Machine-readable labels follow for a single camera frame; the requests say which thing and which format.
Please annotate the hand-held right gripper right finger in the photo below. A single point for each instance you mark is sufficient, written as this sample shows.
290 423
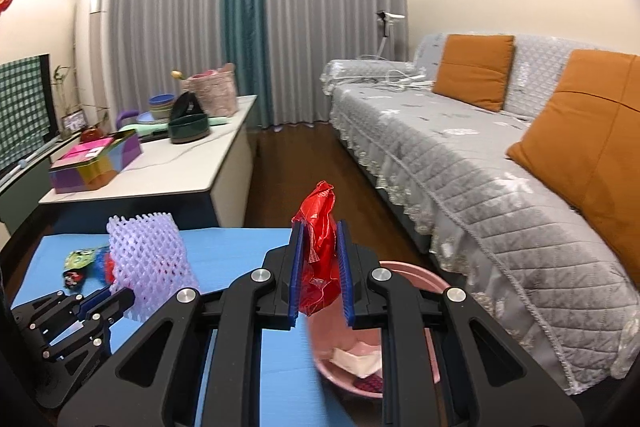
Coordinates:
345 277

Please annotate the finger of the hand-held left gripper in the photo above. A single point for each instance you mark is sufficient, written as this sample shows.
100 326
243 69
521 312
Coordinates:
50 307
112 307

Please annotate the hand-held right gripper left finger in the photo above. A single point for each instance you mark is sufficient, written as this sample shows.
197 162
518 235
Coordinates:
296 272

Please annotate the red plastic wrapper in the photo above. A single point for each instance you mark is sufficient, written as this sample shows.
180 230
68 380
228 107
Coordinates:
320 257

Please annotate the purple foam net sleeve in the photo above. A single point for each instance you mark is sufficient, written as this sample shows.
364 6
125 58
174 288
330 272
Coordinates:
145 252

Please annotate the pink plastic plate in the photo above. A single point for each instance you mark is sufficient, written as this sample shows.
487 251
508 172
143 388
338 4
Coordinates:
320 359

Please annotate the small dark cartoon wrapper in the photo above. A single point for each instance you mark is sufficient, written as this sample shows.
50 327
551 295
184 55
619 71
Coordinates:
72 279

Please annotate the small red wrapper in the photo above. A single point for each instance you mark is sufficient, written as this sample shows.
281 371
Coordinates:
107 267

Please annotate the green snack wrapper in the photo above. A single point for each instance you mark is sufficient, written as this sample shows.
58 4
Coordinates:
80 258

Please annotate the blue table cover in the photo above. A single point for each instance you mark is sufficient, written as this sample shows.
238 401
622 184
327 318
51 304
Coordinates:
240 247

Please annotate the white crumpled paper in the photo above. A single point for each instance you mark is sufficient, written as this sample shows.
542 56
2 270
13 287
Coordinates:
355 359

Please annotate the green television cabinet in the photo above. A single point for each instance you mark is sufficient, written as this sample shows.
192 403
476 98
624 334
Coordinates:
20 202

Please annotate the red patterned wrapper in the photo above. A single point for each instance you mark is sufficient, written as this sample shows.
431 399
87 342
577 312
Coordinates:
370 384

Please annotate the colourful tin box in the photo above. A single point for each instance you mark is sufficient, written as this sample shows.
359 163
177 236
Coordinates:
90 172

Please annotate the white rod with blue ball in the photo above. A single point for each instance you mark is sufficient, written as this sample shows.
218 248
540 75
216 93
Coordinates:
20 164

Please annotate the white coffee table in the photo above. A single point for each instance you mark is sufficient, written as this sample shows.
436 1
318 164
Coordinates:
200 157

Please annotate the pink paper sheet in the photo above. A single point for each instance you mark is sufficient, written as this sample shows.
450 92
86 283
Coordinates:
75 154

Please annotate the white card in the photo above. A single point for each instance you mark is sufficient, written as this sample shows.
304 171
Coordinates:
92 151

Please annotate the grey quilted sofa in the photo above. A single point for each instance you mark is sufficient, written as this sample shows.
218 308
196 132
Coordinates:
450 157

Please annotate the red teapot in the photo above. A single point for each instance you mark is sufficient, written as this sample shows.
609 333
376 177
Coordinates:
91 135

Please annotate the mint green tray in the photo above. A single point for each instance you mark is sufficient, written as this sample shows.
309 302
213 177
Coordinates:
135 130

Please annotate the dark green bowl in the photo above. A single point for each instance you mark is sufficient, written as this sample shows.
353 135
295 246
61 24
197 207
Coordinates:
187 129

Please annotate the purple plastic item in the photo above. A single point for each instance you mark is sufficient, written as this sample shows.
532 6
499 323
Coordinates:
122 117

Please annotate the light blue plate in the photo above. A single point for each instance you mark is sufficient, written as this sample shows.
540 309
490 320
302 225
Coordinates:
145 118

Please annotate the pink lace basket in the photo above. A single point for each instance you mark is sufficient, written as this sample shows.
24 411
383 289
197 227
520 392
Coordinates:
215 92

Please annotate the beige plastic bowl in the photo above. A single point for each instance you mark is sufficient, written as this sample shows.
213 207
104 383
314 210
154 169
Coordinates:
161 115

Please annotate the black television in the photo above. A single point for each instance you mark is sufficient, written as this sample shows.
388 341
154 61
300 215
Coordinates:
52 107

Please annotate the green checkered cloth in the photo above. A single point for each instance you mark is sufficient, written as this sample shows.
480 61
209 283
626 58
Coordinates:
22 107

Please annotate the white power strip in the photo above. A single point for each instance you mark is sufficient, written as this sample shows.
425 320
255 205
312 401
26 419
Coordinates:
415 82

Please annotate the blue plastic bowl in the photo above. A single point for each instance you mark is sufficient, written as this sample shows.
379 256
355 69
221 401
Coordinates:
161 99

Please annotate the bamboo plant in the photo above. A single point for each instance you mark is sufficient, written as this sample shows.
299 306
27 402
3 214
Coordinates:
64 87

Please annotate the yellow flower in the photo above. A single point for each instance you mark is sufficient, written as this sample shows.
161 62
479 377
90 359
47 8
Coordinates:
176 74

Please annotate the white floor lamp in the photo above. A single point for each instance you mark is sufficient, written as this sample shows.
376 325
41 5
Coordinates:
382 42

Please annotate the orange cushion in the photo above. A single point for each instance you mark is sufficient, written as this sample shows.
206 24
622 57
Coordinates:
590 132
472 72

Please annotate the white standing air conditioner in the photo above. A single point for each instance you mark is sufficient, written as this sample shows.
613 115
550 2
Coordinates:
92 57

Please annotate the grey curtain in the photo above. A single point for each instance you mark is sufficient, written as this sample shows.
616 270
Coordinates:
340 7
165 7

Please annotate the teal curtain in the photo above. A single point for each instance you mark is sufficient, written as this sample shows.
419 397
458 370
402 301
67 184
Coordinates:
245 7

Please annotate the small photo frame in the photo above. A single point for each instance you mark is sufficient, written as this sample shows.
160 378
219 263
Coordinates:
74 123

